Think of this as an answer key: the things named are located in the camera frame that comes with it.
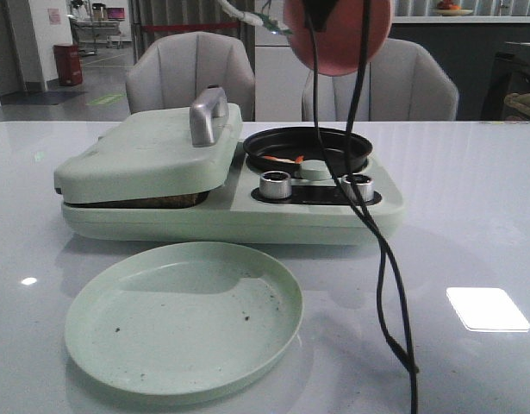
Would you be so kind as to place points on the breakfast maker hinged lid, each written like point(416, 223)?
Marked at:
point(156, 153)

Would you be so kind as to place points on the pink bowl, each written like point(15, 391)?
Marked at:
point(336, 37)

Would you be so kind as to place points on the mint green breakfast maker base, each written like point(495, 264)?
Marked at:
point(315, 213)

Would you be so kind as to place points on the shrimp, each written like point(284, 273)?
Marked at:
point(298, 160)

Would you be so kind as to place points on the left silver control knob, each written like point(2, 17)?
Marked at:
point(275, 185)

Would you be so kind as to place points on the silver control knob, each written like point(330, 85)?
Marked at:
point(358, 186)
point(275, 185)

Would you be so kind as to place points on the black round frying pan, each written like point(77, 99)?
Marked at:
point(290, 142)

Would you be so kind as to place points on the right silver control knob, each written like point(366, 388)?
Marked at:
point(358, 186)

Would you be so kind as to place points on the white refrigerator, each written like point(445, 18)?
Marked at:
point(279, 79)

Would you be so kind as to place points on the mint green plate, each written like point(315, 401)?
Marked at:
point(192, 321)

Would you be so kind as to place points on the left grey upholstered chair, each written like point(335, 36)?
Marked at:
point(175, 69)

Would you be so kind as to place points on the grey upholstered chair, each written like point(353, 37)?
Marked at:
point(175, 69)
point(403, 82)

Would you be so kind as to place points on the right grey upholstered chair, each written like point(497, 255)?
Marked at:
point(403, 82)

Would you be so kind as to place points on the red bin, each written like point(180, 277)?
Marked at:
point(68, 64)

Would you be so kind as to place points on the fruit bowl on counter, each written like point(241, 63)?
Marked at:
point(450, 8)

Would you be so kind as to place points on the dark grey sideboard counter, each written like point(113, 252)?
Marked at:
point(486, 59)

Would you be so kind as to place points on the beige cushion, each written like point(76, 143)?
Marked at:
point(518, 106)

